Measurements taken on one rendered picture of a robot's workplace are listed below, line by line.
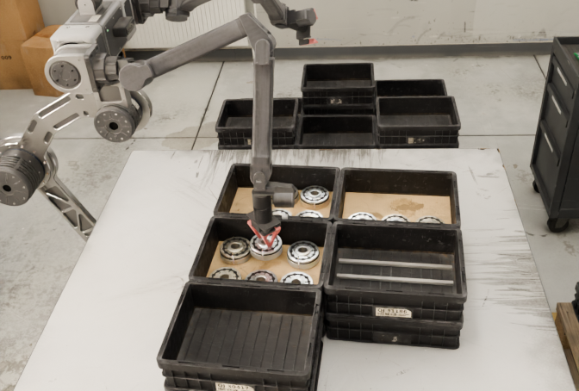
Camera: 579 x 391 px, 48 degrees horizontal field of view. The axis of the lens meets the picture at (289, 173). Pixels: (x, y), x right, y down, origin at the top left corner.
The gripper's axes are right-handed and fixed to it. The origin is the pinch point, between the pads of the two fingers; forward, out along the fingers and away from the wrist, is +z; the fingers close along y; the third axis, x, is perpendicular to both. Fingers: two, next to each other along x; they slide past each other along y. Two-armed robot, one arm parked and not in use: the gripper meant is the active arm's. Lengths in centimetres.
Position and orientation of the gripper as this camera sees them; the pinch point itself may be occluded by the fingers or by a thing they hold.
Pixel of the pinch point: (264, 239)
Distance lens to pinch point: 208.3
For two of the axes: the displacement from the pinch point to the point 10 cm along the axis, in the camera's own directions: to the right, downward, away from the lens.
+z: 0.4, 8.1, 5.9
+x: -8.1, 3.7, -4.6
